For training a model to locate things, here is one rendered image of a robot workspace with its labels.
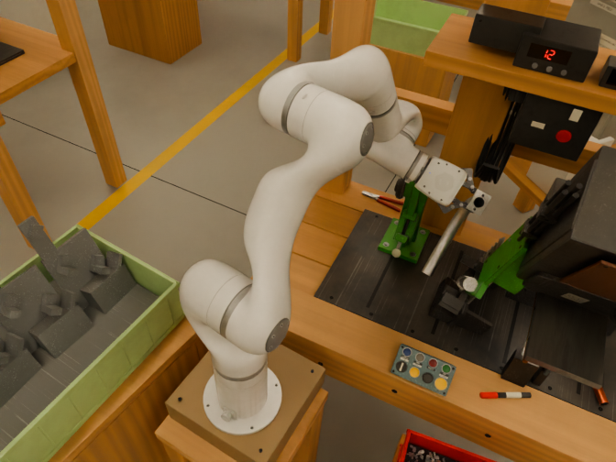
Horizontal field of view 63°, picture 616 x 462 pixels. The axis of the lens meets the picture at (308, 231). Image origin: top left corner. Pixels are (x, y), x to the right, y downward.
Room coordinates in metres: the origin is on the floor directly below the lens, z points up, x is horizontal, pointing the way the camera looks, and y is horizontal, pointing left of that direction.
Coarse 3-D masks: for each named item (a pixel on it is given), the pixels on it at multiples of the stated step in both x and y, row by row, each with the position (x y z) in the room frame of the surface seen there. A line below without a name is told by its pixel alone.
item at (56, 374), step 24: (144, 288) 0.91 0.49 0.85; (96, 312) 0.81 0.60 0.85; (120, 312) 0.82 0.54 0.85; (0, 336) 0.71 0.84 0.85; (96, 336) 0.73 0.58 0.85; (48, 360) 0.65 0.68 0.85; (72, 360) 0.65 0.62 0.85; (48, 384) 0.58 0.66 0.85; (0, 408) 0.51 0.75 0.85; (24, 408) 0.52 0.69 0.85; (0, 432) 0.45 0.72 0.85
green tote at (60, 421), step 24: (96, 240) 1.00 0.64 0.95; (24, 264) 0.89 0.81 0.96; (144, 264) 0.91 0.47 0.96; (168, 288) 0.87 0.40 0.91; (144, 312) 0.75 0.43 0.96; (168, 312) 0.80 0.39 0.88; (120, 336) 0.67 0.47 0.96; (144, 336) 0.72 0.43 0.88; (96, 360) 0.60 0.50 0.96; (120, 360) 0.64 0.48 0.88; (72, 384) 0.53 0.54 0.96; (96, 384) 0.57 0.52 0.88; (120, 384) 0.62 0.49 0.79; (48, 408) 0.47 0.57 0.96; (72, 408) 0.51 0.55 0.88; (96, 408) 0.55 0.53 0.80; (24, 432) 0.42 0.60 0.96; (48, 432) 0.45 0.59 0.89; (72, 432) 0.48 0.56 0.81; (0, 456) 0.36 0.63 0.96; (24, 456) 0.39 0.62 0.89; (48, 456) 0.41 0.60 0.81
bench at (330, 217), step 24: (360, 192) 1.37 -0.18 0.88; (384, 192) 1.38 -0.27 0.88; (312, 216) 1.23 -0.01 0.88; (336, 216) 1.24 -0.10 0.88; (312, 240) 1.12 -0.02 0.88; (336, 240) 1.13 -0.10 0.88; (456, 240) 1.16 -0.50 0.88; (480, 240) 1.17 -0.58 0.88; (504, 240) 1.17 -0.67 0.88; (312, 264) 1.02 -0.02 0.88; (312, 288) 0.92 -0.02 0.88
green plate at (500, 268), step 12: (516, 240) 0.84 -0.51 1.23; (504, 252) 0.84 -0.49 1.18; (516, 252) 0.79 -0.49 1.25; (492, 264) 0.84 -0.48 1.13; (504, 264) 0.79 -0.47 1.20; (516, 264) 0.79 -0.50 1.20; (480, 276) 0.85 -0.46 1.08; (492, 276) 0.79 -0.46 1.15; (504, 276) 0.79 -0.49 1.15; (504, 288) 0.79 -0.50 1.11; (516, 288) 0.78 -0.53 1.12
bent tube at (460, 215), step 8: (480, 192) 0.95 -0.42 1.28; (472, 200) 0.94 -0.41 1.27; (480, 200) 0.96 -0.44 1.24; (488, 200) 0.93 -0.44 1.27; (472, 208) 0.92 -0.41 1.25; (480, 208) 0.92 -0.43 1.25; (456, 216) 1.00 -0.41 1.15; (464, 216) 0.99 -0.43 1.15; (456, 224) 0.99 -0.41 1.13; (448, 232) 0.97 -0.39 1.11; (440, 240) 0.96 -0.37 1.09; (448, 240) 0.95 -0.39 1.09; (440, 248) 0.94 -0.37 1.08; (432, 256) 0.93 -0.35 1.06; (440, 256) 0.92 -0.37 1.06; (432, 264) 0.91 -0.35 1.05; (424, 272) 0.89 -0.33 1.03; (432, 272) 0.89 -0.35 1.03
